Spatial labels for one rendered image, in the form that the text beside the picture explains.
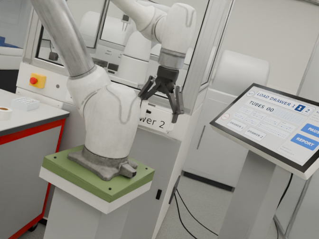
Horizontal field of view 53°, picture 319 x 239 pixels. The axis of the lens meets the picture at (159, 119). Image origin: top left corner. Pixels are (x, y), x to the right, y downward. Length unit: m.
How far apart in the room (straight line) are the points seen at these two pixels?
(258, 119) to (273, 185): 0.28
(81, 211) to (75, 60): 0.50
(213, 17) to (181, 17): 0.61
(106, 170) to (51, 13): 0.52
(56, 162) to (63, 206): 0.16
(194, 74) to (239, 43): 3.36
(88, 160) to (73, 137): 0.84
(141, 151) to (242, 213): 0.62
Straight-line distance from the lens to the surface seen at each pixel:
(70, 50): 1.12
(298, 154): 1.26
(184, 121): 1.69
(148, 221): 1.90
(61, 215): 1.17
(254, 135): 1.38
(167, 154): 1.74
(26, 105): 1.70
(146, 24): 1.18
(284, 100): 1.48
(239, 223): 1.54
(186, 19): 1.08
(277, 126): 1.38
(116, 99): 0.99
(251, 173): 1.48
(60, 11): 1.10
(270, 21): 5.08
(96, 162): 1.05
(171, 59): 1.08
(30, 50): 1.99
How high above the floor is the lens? 1.22
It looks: 12 degrees down
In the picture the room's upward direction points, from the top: 16 degrees clockwise
